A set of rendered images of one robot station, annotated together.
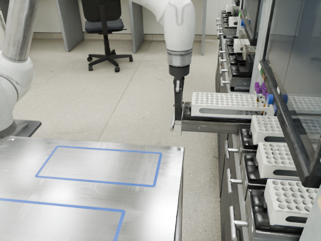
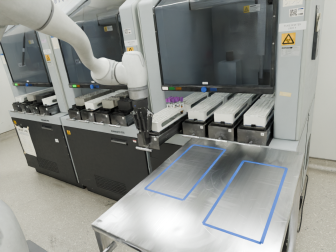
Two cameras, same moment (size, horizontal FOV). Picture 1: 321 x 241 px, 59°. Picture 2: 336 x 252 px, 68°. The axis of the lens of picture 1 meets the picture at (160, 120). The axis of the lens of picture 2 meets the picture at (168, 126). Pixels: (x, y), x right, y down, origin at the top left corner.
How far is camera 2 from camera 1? 0.98 m
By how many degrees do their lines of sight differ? 58
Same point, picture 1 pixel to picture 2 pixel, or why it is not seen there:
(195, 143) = (80, 210)
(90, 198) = (225, 172)
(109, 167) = (195, 163)
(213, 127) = (171, 132)
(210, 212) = not seen: hidden behind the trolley
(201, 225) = not seen: hidden behind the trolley
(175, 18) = (140, 62)
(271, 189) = (250, 115)
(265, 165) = (232, 114)
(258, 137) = (204, 115)
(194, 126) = (164, 138)
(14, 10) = not seen: outside the picture
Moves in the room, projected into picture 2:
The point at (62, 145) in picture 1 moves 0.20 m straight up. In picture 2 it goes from (146, 185) to (137, 128)
